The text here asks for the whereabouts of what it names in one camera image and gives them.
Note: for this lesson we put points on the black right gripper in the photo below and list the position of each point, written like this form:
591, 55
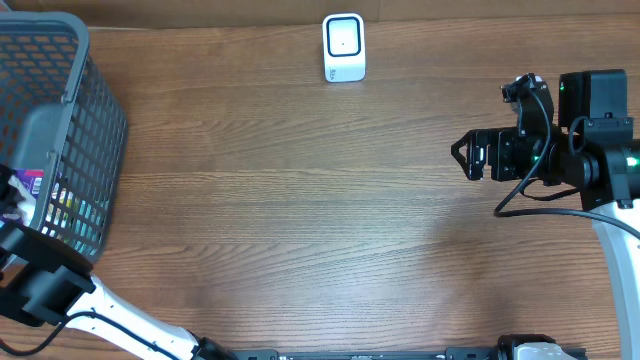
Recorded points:
499, 140

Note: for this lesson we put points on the purple Carefree pad pack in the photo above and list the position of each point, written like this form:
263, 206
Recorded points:
28, 185

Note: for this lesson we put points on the grey plastic mesh basket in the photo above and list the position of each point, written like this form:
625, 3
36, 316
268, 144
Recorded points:
60, 119

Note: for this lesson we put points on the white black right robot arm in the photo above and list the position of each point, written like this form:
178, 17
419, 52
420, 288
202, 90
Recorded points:
571, 156

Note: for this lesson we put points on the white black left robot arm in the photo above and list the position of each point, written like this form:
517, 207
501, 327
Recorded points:
56, 286

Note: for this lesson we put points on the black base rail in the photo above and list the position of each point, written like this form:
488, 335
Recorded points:
451, 353

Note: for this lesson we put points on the white barcode scanner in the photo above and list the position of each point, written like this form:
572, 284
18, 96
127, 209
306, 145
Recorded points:
344, 48

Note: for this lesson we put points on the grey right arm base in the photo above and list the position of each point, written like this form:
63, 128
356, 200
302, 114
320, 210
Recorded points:
529, 347

